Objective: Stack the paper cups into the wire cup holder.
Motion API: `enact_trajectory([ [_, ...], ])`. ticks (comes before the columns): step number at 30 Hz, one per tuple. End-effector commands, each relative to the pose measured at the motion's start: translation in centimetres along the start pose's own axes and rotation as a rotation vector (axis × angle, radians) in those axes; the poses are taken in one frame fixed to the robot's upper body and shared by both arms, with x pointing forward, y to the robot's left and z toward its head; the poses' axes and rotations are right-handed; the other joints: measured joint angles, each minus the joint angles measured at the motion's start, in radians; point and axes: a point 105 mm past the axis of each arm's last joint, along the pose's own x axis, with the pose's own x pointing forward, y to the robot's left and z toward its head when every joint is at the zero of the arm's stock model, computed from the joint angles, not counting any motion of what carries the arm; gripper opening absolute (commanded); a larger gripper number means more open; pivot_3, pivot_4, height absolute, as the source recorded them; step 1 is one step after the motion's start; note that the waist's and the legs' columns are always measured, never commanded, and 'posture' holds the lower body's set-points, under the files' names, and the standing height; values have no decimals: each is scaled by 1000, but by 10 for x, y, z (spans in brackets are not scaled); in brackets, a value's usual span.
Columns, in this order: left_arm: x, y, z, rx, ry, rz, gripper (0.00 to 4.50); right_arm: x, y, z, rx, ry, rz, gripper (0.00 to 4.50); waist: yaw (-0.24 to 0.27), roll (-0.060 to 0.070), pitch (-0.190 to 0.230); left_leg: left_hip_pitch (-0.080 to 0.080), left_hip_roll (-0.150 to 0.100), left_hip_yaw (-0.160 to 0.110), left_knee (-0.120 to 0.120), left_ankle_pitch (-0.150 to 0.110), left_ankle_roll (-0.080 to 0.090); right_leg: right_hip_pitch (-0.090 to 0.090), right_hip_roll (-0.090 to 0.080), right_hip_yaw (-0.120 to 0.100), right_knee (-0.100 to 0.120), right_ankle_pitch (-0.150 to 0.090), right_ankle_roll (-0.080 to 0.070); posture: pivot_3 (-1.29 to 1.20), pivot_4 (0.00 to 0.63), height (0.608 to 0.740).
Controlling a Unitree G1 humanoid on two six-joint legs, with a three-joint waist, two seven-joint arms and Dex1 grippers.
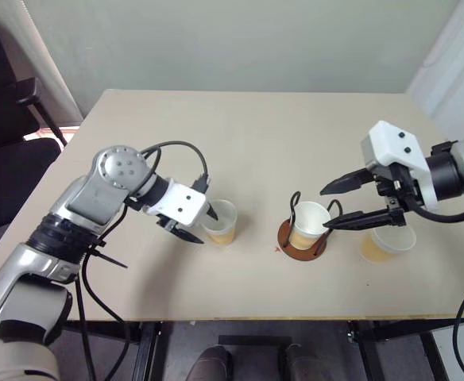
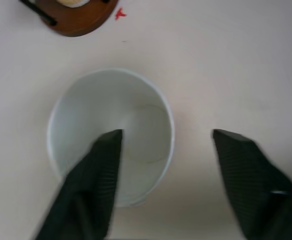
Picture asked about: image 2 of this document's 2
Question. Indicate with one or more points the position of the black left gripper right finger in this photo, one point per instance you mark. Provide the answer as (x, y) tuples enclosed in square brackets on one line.
[(256, 185)]

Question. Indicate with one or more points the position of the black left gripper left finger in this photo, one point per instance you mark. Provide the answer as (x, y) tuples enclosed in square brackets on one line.
[(86, 190)]

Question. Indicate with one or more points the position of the round brown wooden base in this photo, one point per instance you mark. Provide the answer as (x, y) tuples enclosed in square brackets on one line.
[(81, 18)]

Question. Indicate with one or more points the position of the red mark on table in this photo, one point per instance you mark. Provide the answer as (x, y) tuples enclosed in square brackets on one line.
[(120, 14)]

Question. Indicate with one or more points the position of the white paper cup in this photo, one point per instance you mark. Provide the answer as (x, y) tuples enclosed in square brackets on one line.
[(116, 110), (72, 2)]

